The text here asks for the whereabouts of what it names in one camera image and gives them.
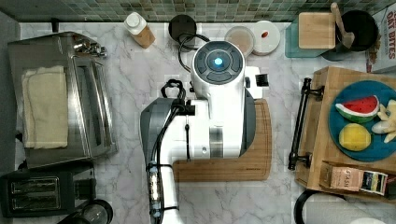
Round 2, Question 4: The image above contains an oat bites cereal box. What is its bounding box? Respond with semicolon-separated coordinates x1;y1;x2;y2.
366;4;396;73

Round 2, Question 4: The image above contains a wooden spatula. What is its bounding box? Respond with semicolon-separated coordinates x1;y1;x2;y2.
331;2;355;49

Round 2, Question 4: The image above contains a tea bag box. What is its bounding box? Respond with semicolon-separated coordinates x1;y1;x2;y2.
319;162;396;200

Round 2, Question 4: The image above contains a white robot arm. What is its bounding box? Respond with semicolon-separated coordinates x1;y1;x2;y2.
140;41;256;224

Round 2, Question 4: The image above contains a small pink lidded jar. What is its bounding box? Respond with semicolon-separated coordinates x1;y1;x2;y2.
251;21;280;56

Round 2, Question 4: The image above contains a folded beige towel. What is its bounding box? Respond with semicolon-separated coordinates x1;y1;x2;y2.
22;65;68;149

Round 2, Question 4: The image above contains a stainless toaster oven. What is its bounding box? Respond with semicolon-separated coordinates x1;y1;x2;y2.
7;32;117;168

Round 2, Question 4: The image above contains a yellow toy lemon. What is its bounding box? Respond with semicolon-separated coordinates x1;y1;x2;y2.
339;123;372;151

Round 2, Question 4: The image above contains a black pot lid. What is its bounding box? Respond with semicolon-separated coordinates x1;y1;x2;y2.
57;199;114;224

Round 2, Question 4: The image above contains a black utensil holder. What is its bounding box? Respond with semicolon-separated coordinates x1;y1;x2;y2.
321;9;380;62

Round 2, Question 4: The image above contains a blue plate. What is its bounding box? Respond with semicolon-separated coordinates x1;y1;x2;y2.
328;80;396;162

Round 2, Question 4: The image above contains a white-capped spice bottle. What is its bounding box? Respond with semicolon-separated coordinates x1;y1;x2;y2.
124;12;155;49

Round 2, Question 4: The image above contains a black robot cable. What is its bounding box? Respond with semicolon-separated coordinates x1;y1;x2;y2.
177;33;211;73

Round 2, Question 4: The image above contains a toy watermelon slice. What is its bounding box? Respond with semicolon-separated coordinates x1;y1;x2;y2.
335;95;379;123

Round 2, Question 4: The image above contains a black paper towel holder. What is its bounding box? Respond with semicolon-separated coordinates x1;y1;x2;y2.
293;189;332;224

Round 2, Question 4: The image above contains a black slot toaster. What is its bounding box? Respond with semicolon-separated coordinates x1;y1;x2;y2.
1;168;96;217

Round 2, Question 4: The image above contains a clear cereal jar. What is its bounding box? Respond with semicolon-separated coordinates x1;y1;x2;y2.
224;26;255;57

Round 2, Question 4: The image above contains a toy peeled banana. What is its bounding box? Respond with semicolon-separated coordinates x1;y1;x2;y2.
372;99;396;144

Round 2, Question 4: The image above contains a dark grey cup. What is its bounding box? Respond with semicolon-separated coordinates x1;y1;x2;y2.
168;14;197;43

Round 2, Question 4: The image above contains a teal canister with wooden lid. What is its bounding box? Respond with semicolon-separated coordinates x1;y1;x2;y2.
285;12;335;58

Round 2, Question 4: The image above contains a wooden drawer box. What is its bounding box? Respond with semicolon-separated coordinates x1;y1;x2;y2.
295;66;395;193

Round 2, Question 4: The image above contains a bamboo cutting board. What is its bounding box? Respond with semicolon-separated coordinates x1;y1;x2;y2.
174;99;273;182

